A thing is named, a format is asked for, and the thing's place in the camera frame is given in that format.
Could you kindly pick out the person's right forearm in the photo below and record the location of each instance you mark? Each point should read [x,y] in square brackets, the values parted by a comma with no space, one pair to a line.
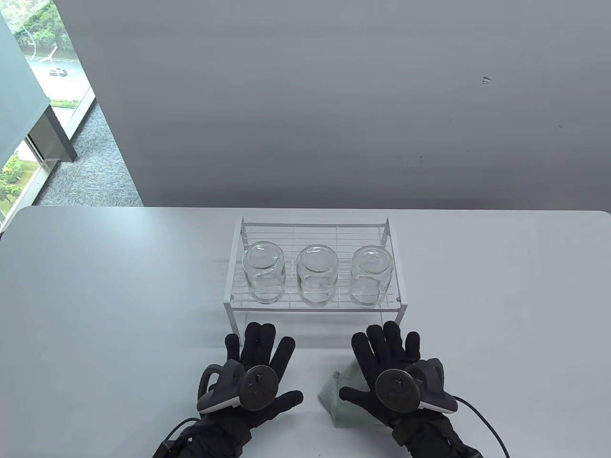
[439,446]

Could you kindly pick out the person's left hand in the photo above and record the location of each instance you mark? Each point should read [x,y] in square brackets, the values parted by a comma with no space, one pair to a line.
[258,348]

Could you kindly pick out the pale grey partition panel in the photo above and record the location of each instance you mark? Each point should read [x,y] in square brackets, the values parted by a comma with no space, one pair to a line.
[19,105]

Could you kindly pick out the clear glass jar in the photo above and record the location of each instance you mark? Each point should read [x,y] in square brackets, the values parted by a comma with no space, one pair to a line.
[371,281]
[317,279]
[264,276]

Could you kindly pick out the green fish scale cleaning cloth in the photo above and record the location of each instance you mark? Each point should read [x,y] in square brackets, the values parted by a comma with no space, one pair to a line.
[346,410]

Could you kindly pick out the person's right hand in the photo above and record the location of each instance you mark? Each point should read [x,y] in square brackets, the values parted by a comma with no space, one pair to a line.
[386,346]

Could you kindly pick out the grey metal beam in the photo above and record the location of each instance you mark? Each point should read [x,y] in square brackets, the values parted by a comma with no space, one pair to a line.
[55,138]

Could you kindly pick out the person's left forearm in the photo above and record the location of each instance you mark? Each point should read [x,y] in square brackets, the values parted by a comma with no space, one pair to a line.
[210,441]

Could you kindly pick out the window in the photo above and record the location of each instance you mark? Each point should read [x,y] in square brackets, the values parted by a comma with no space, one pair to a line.
[71,57]

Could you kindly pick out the grey white hand controller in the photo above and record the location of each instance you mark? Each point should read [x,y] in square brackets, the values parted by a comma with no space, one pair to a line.
[258,386]
[396,389]

